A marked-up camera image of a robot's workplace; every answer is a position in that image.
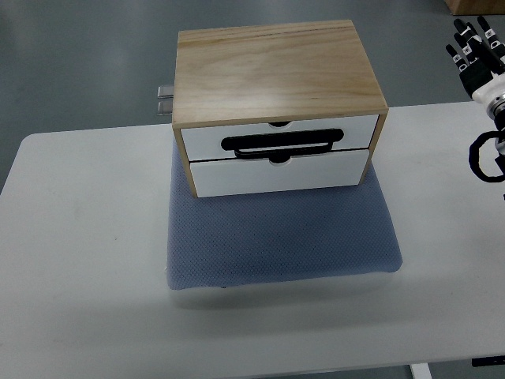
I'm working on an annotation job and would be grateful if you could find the black cable loop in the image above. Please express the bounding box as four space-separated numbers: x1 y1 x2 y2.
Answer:
469 131 505 182

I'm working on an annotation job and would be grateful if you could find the cardboard box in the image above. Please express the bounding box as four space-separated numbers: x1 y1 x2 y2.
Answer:
444 0 505 16

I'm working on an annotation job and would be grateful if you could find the black table control panel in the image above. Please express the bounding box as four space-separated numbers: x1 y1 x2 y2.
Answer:
471 355 505 367

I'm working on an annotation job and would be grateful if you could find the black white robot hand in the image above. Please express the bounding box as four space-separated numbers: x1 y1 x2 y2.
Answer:
446 16 504 98

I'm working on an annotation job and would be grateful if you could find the grey metal table clamp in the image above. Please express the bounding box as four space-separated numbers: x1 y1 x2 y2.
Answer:
157 84 174 115

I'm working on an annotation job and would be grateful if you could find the white drawer black handle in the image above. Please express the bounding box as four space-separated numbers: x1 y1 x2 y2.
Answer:
181 114 378 161

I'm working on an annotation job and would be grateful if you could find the wooden drawer cabinet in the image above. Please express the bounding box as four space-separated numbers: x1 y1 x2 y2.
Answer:
173 20 388 197

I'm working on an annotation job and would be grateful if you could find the white lower drawer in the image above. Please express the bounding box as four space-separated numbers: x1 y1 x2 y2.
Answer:
190 149 369 197

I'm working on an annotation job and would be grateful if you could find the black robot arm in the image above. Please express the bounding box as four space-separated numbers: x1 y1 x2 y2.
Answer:
486 94 504 156

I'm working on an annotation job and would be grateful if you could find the white table leg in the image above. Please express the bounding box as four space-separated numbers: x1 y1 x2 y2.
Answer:
410 363 432 379

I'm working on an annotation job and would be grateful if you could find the blue grey mesh cushion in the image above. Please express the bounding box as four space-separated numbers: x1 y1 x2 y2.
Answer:
166 152 402 290

